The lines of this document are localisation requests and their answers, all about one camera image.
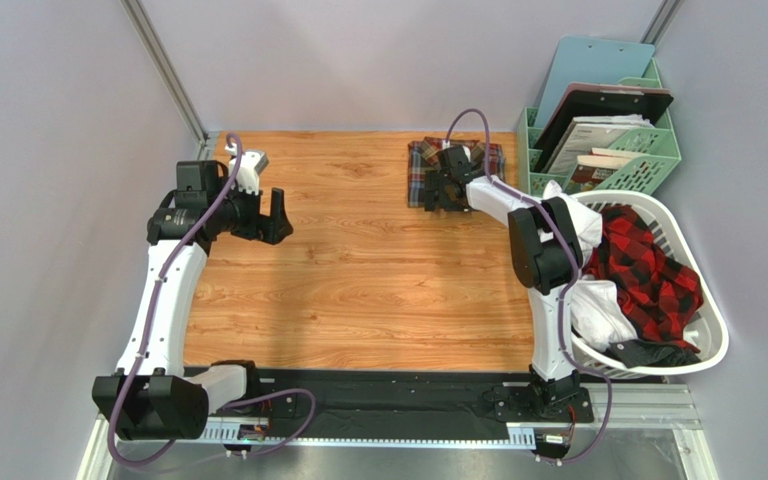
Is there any white manual booklet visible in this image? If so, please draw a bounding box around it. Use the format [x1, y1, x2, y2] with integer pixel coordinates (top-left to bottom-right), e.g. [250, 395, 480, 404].
[540, 115, 654, 175]

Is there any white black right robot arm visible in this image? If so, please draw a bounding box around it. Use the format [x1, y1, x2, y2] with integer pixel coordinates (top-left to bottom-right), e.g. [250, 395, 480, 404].
[425, 143, 582, 406]

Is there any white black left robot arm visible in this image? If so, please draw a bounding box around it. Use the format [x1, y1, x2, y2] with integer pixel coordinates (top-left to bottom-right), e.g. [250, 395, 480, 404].
[92, 150, 293, 440]

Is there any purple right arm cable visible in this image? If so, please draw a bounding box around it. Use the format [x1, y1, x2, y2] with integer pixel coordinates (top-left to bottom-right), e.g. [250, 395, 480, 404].
[445, 108, 614, 466]

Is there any red white book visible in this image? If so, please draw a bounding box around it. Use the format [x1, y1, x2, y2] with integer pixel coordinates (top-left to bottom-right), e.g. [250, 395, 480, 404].
[563, 148, 643, 195]

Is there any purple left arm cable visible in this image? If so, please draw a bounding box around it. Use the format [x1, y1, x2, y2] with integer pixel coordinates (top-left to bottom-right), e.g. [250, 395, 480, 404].
[105, 131, 317, 469]

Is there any white laundry basket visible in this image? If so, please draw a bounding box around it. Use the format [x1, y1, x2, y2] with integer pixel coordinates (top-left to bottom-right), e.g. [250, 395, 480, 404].
[569, 190, 729, 380]

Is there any dark grey garment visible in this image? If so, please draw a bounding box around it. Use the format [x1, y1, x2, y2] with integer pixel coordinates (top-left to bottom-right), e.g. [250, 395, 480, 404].
[604, 339, 701, 368]

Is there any pink clipboard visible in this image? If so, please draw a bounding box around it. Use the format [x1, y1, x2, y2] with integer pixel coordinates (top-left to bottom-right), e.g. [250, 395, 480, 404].
[560, 82, 671, 102]

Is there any white shirt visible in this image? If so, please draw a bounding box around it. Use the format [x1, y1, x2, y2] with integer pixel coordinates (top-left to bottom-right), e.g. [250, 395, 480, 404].
[543, 181, 638, 352]

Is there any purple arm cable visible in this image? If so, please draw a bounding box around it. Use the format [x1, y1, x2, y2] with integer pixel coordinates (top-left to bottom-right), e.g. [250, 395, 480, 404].
[445, 108, 614, 466]
[105, 131, 317, 469]

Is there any light blue clipboard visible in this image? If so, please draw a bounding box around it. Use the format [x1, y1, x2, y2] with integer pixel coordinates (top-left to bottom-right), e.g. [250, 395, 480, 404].
[533, 36, 656, 128]

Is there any red black checked shirt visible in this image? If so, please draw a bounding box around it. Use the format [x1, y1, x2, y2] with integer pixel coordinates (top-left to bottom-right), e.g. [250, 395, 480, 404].
[583, 205, 704, 354]

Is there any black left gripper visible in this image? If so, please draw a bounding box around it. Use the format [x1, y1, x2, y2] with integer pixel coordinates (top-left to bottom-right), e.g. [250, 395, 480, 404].
[209, 177, 292, 245]

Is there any brown blue red plaid shirt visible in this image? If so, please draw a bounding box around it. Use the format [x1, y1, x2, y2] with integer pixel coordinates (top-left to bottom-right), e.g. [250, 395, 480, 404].
[407, 136, 507, 208]

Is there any green plastic file organizer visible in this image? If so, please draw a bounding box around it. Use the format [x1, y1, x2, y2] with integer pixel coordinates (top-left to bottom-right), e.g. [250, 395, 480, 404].
[517, 61, 682, 194]

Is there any black clipboard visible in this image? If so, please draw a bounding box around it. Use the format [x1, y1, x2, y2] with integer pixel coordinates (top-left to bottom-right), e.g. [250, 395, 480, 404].
[535, 92, 674, 169]

